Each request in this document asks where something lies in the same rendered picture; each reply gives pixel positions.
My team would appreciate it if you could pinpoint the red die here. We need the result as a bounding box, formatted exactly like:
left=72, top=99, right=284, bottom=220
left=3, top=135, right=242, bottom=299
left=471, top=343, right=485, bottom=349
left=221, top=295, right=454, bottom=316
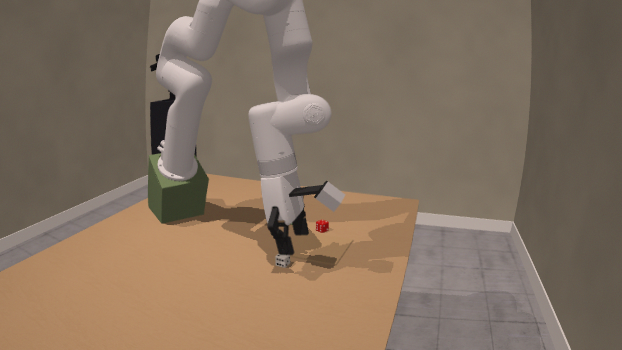
left=316, top=220, right=329, bottom=233

